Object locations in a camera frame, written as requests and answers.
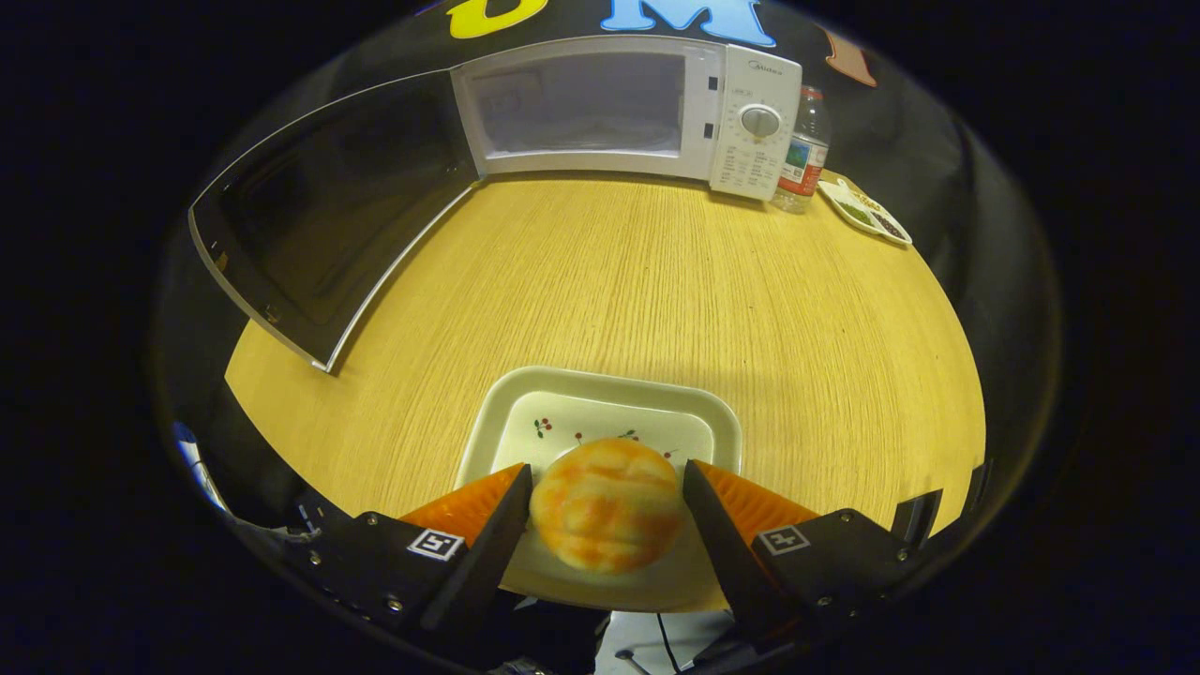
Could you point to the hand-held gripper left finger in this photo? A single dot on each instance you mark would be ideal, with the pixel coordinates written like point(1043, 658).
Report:
point(492, 553)

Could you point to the clear plastic water bottle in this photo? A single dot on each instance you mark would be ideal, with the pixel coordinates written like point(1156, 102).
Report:
point(802, 159)

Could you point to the white divided bean dish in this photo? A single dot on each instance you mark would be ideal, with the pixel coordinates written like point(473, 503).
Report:
point(867, 216)

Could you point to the round orange bread bun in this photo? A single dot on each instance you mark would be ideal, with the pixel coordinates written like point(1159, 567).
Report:
point(607, 506)

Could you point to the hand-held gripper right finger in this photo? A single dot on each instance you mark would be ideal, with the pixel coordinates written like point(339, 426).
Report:
point(722, 553)

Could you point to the white microwave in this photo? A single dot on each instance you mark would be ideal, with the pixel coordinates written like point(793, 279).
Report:
point(759, 169)

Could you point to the white square cherry-print plate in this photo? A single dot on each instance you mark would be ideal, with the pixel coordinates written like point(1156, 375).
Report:
point(562, 412)

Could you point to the black table edge clamp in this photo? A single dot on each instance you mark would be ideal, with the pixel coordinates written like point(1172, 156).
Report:
point(980, 483)
point(917, 518)

